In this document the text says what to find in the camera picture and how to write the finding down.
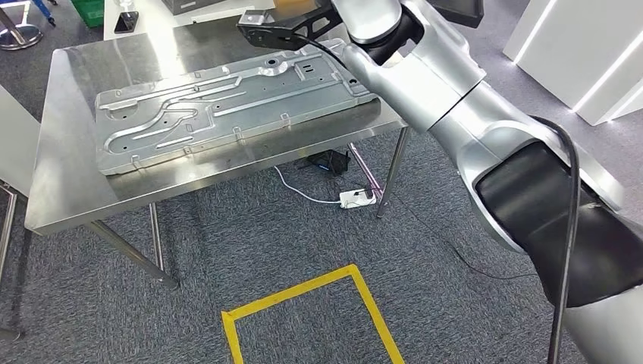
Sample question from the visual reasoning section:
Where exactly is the thin black floor cable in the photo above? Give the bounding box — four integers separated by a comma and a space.
391, 193, 538, 281

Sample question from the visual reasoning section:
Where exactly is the grey metal frame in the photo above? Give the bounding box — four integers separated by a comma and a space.
0, 180, 21, 344

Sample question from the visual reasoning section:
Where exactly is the white power strip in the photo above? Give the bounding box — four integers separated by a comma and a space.
339, 187, 377, 210

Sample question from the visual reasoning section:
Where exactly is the black network router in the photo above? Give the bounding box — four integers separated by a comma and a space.
305, 149, 352, 177

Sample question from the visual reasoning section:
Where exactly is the white power cable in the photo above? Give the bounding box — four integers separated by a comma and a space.
272, 165, 343, 206

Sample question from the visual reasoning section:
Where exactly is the black smartphone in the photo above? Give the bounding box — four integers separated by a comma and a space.
114, 11, 140, 35

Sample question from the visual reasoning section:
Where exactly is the yellow floor tape square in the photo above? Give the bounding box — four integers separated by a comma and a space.
221, 264, 406, 364

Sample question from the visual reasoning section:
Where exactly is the white display cabinet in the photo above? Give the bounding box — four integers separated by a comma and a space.
502, 0, 643, 127

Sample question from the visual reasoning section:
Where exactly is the white panel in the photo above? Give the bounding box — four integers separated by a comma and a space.
0, 84, 42, 198

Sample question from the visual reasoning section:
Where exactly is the white table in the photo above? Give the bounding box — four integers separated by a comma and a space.
102, 0, 278, 42

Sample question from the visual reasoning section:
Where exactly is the stainless steel workbench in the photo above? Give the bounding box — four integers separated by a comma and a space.
24, 20, 412, 290

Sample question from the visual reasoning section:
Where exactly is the green plastic crate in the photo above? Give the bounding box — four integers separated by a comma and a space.
70, 0, 105, 29

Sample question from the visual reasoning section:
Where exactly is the stamped sheet metal panel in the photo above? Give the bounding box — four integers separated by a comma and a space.
93, 38, 381, 177

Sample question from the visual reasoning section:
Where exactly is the dark grey box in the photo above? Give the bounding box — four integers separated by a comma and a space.
160, 0, 240, 16

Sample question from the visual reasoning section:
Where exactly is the chrome stanchion post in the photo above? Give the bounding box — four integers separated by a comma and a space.
0, 5, 44, 52

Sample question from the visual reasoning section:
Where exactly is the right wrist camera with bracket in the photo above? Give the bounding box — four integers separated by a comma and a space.
236, 7, 347, 52

